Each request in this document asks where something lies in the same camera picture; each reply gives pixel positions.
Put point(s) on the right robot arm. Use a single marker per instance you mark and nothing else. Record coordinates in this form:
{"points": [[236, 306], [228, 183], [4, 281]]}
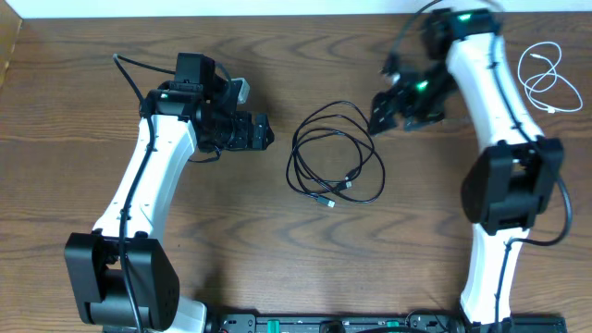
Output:
{"points": [[517, 169]]}

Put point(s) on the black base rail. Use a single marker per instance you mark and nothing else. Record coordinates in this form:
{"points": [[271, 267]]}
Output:
{"points": [[424, 321]]}

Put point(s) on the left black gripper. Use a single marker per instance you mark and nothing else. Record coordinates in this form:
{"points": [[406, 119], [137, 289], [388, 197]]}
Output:
{"points": [[254, 131]]}

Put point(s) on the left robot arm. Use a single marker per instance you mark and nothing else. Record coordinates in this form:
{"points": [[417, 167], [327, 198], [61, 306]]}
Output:
{"points": [[121, 278]]}

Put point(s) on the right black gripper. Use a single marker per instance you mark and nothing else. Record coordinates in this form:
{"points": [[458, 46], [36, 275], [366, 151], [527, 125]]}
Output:
{"points": [[397, 95]]}

